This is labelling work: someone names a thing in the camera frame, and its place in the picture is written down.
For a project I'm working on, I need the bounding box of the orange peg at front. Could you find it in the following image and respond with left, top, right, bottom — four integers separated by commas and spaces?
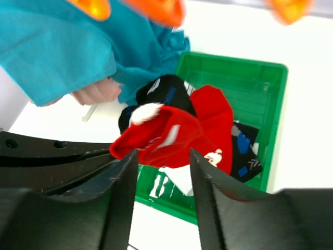
265, 0, 315, 25

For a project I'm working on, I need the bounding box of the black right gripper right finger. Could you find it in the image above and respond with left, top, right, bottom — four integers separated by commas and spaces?
190, 150, 332, 249

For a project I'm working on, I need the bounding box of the black sock with blue pattern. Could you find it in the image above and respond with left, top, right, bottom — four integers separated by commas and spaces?
118, 74, 196, 133

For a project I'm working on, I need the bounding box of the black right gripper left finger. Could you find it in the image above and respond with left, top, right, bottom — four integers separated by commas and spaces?
1, 150, 138, 249

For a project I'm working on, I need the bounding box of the white sock with black stripes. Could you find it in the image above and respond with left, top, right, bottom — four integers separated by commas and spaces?
159, 165, 194, 196

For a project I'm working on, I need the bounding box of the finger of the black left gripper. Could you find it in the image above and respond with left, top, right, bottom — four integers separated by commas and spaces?
1, 131, 120, 198

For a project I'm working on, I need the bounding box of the orange clothes peg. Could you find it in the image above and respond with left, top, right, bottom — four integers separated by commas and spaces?
124, 0, 186, 28
67, 0, 111, 21

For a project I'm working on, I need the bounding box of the red christmas sock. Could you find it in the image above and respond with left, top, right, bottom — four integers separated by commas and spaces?
190, 85, 233, 174
109, 103, 216, 169

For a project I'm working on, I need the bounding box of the pink hanging garment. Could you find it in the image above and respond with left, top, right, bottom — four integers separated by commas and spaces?
44, 78, 122, 107

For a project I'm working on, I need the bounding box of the teal hanging garment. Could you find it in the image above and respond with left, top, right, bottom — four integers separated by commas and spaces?
1, 1, 190, 107

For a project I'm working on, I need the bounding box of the green plastic tray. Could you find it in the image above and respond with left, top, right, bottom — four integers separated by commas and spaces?
134, 51, 289, 225

